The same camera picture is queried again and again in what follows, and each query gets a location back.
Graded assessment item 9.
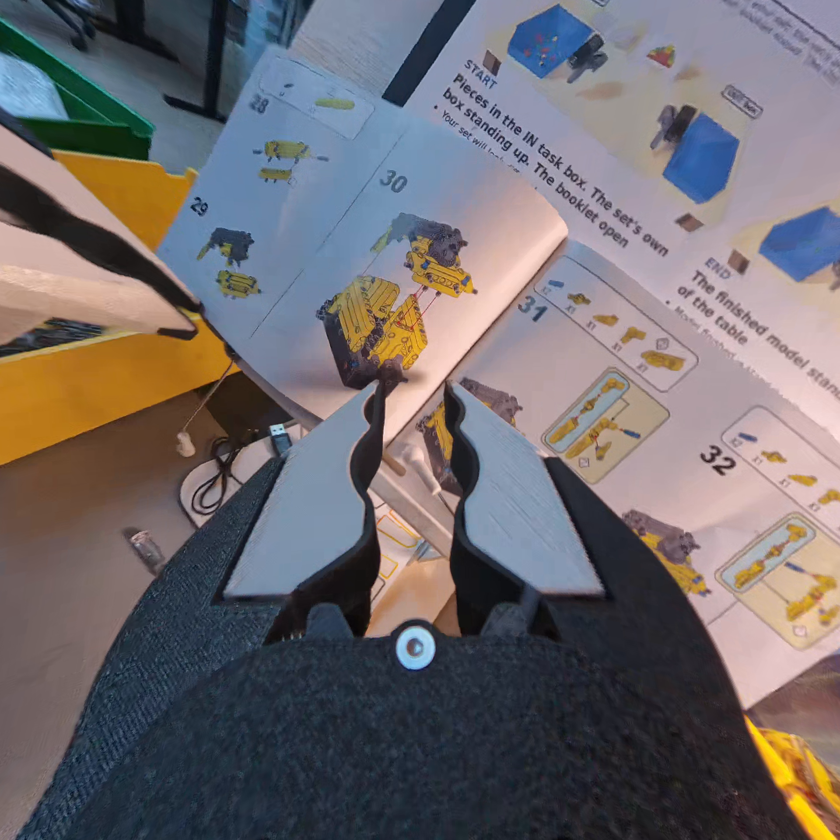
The white book stand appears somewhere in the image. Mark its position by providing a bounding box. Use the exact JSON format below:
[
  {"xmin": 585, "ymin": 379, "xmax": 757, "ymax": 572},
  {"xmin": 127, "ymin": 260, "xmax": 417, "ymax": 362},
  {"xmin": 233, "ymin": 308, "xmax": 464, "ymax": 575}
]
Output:
[{"xmin": 174, "ymin": 357, "xmax": 462, "ymax": 639}]

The blue toy kit box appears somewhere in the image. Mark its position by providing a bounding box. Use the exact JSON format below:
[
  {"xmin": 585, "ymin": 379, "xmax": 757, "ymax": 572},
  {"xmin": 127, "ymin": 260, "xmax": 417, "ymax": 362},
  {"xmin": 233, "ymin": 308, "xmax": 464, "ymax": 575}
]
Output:
[{"xmin": 745, "ymin": 656, "xmax": 840, "ymax": 840}]

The clear-handled small screwdriver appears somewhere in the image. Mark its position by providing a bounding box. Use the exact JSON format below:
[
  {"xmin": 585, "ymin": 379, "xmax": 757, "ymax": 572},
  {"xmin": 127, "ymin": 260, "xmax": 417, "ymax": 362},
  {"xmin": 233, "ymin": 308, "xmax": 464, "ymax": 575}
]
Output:
[{"xmin": 124, "ymin": 526, "xmax": 169, "ymax": 576}]

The instruction booklet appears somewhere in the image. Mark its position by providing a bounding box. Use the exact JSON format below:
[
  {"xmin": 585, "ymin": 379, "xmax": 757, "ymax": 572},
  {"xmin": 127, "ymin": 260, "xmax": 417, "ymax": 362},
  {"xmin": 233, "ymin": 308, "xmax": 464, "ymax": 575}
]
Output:
[{"xmin": 157, "ymin": 46, "xmax": 840, "ymax": 711}]

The white task instruction sheet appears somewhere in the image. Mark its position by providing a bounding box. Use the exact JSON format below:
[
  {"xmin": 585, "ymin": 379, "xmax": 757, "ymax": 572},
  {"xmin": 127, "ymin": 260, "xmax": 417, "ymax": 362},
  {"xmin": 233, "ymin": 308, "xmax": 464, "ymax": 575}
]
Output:
[{"xmin": 400, "ymin": 0, "xmax": 840, "ymax": 403}]

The heap of dark connector pieces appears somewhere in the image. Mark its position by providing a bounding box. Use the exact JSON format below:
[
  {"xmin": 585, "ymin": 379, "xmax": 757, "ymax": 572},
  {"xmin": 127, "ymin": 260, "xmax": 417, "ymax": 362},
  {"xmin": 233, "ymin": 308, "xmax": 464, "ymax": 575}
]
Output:
[{"xmin": 0, "ymin": 318, "xmax": 110, "ymax": 359}]

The black cable with plug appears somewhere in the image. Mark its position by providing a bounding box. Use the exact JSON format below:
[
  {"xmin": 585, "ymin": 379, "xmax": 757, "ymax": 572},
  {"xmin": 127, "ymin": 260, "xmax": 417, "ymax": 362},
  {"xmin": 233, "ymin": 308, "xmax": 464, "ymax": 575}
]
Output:
[{"xmin": 189, "ymin": 423, "xmax": 294, "ymax": 517}]

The yellow plastic storage bin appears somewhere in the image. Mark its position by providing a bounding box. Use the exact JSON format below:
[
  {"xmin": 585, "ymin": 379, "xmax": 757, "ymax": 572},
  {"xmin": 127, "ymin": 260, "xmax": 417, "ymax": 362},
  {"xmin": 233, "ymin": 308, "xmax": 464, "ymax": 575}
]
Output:
[{"xmin": 0, "ymin": 150, "xmax": 241, "ymax": 466}]

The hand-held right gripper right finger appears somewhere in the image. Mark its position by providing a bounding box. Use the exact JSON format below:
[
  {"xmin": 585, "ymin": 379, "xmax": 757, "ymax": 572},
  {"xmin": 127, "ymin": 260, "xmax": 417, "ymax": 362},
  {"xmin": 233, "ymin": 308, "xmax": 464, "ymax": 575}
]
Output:
[{"xmin": 448, "ymin": 379, "xmax": 606, "ymax": 599}]

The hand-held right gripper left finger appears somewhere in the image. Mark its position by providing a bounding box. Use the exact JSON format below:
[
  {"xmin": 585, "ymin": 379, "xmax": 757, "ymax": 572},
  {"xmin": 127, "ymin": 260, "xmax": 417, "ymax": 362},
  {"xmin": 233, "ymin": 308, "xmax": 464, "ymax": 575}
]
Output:
[{"xmin": 222, "ymin": 379, "xmax": 386, "ymax": 599}]

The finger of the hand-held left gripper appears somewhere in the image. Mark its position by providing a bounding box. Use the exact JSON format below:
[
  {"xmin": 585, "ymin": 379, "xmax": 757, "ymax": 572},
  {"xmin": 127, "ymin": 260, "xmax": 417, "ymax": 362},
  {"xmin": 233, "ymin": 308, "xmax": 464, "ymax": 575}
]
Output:
[
  {"xmin": 0, "ymin": 222, "xmax": 200, "ymax": 347},
  {"xmin": 0, "ymin": 123, "xmax": 199, "ymax": 314}
]

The green plastic bin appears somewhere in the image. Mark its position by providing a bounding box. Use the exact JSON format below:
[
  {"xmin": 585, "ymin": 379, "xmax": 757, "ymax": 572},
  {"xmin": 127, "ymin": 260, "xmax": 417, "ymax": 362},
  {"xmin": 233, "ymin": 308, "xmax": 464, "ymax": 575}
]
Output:
[{"xmin": 0, "ymin": 16, "xmax": 156, "ymax": 162}]

